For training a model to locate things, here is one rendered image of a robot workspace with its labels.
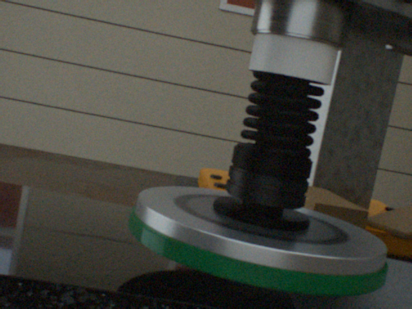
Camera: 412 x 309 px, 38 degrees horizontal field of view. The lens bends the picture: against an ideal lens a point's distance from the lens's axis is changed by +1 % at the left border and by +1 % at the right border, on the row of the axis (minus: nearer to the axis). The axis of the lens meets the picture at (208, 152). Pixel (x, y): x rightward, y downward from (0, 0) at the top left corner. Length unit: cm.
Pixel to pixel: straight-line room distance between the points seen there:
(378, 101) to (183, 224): 96
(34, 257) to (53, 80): 623
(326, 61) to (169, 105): 614
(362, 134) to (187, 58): 537
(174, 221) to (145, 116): 619
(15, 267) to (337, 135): 91
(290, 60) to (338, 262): 16
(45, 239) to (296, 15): 28
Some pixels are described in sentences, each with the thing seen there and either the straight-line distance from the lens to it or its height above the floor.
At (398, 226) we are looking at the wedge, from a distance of 121.
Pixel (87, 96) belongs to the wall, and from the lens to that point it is 666.
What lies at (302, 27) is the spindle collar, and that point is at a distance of 47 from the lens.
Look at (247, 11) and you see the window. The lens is 668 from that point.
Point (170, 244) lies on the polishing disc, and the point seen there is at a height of 86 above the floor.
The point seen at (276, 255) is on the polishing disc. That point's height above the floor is 88.
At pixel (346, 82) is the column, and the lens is 127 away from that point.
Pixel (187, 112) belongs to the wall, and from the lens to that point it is 662.
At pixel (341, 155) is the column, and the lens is 129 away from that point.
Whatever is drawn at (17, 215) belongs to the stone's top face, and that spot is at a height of 82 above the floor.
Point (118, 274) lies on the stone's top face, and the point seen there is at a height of 82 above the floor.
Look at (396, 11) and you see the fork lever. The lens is 50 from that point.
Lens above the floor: 98
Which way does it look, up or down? 6 degrees down
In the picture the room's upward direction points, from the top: 11 degrees clockwise
